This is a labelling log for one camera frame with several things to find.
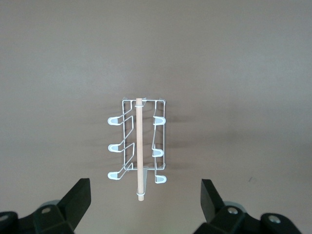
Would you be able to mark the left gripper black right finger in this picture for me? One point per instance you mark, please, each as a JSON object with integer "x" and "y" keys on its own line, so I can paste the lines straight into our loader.
{"x": 214, "y": 207}

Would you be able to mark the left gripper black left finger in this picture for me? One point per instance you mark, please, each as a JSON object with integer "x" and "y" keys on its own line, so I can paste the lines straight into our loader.
{"x": 73, "y": 207}

